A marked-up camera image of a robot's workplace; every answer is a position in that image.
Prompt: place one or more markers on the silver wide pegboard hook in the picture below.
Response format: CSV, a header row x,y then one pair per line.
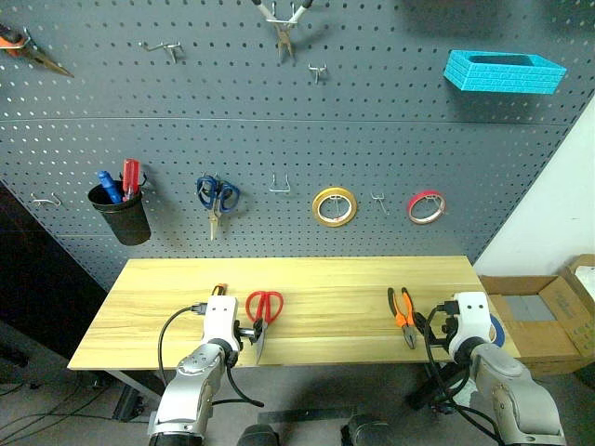
x,y
46,200

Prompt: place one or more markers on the grey metal pegboard wall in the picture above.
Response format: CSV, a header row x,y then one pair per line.
x,y
372,139

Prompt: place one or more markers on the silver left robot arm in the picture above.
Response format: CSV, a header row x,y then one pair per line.
x,y
195,385

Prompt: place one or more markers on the silver double pegboard hook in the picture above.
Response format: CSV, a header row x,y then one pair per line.
x,y
162,46

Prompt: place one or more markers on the small cardboard box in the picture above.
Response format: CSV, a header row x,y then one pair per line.
x,y
576,271

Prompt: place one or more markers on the red tape roll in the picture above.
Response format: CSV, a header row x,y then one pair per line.
x,y
413,211

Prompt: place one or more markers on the black power strip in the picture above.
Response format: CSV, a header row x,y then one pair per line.
x,y
128,405

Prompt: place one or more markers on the silver small pegboard hook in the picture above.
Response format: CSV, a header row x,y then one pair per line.
x,y
318,70

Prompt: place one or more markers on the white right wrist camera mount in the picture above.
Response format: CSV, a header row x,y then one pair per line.
x,y
472,325

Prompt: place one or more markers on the large open cardboard box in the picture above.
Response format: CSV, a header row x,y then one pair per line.
x,y
544,344

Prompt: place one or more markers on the grey metal table frame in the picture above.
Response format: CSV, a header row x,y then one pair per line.
x,y
135,385

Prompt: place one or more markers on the black pen cup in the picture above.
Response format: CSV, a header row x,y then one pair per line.
x,y
125,218

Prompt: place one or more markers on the silver loop pegboard hook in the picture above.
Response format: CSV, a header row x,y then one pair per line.
x,y
280,188

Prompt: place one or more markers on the dark rounded shape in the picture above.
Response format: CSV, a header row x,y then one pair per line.
x,y
367,432
258,436

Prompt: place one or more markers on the yellow tape roll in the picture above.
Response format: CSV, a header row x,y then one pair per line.
x,y
318,211

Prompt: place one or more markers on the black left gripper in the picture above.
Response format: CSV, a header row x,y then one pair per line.
x,y
246,333

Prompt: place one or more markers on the silver long pegboard hook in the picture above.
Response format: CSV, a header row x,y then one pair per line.
x,y
381,202

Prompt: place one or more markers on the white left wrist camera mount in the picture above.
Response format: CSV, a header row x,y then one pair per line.
x,y
218,325

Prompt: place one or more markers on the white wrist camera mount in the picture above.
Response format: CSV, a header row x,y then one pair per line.
x,y
218,325
472,325

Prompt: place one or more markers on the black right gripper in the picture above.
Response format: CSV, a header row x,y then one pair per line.
x,y
447,331

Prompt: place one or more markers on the blue tape roll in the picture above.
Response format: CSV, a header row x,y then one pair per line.
x,y
499,332

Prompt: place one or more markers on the black flat metal bar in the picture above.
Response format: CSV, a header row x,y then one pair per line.
x,y
307,415

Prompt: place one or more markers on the teal brick pattern basket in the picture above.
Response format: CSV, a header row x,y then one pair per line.
x,y
502,79

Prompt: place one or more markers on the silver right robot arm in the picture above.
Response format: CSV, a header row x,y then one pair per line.
x,y
506,385

